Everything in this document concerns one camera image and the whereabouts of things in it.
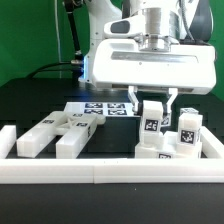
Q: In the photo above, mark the black camera stand pole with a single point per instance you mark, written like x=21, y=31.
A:
x=70, y=6

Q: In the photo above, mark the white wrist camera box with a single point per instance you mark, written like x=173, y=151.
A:
x=125, y=28

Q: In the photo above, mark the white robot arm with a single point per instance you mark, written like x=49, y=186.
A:
x=151, y=46

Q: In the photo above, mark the white chair seat plate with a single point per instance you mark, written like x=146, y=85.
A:
x=169, y=148

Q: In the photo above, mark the white chair back frame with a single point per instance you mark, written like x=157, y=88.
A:
x=74, y=130

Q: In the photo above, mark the white U-shaped fence frame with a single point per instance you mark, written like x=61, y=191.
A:
x=99, y=171

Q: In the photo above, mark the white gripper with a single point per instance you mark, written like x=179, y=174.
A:
x=187, y=69

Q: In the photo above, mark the white marker sheet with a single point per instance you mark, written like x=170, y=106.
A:
x=109, y=109

